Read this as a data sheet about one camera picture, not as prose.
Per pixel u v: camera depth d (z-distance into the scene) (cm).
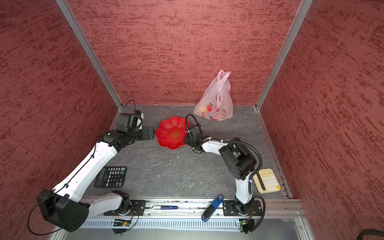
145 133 70
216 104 96
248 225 70
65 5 71
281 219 75
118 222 73
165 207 73
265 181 81
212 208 71
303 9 72
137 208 74
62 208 37
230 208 74
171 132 103
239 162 50
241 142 49
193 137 75
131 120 59
